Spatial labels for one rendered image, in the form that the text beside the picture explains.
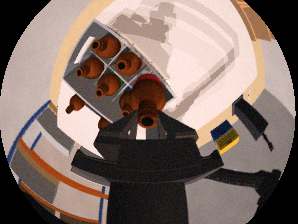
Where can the brown glass bottle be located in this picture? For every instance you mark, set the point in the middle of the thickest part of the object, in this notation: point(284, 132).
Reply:
point(107, 47)
point(108, 85)
point(147, 95)
point(128, 62)
point(103, 122)
point(91, 69)
point(124, 100)
point(75, 103)

